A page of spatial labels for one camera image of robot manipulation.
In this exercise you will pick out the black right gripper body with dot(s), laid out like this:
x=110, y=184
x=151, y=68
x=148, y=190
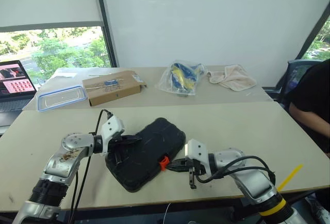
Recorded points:
x=196, y=168

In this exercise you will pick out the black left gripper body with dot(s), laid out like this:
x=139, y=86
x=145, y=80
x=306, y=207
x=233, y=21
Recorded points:
x=117, y=145

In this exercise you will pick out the black plastic tool case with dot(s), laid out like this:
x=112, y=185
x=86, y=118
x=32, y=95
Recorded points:
x=152, y=151

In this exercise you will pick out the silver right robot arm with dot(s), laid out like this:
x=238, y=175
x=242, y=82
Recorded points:
x=252, y=180

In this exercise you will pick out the person's bare forearm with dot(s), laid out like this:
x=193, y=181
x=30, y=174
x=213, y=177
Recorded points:
x=306, y=115

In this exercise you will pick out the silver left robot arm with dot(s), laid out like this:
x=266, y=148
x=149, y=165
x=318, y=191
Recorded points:
x=64, y=162

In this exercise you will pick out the flat brown cardboard box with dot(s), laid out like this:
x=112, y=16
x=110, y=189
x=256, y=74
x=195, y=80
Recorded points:
x=113, y=95

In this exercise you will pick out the clear lid blue rim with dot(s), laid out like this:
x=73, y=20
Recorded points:
x=62, y=98

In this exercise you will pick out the clear bag blue yellow contents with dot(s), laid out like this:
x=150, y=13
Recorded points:
x=180, y=77

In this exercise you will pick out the white paper sheets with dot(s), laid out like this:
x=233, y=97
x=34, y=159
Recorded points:
x=64, y=74

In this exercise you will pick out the yellow plastic strip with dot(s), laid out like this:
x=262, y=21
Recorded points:
x=290, y=177

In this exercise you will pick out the pale pink towel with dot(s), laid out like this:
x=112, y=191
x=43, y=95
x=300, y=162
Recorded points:
x=237, y=79

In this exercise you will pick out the open laptop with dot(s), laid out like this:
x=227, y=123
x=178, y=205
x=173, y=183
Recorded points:
x=13, y=84

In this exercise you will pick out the white blue shoe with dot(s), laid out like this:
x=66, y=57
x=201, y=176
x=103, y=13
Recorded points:
x=319, y=209

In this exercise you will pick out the person in black shirt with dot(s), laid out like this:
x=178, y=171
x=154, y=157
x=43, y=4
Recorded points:
x=317, y=84

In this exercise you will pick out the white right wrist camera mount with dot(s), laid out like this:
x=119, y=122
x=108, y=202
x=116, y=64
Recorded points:
x=197, y=151

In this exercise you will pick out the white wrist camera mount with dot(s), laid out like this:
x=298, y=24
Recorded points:
x=111, y=128
x=197, y=151

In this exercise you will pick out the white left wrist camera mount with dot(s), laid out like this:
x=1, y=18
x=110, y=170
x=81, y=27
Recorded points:
x=111, y=128

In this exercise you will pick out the dark window frame post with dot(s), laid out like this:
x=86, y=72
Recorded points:
x=105, y=28

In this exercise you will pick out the dark slanted window frame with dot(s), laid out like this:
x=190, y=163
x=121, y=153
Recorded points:
x=312, y=35

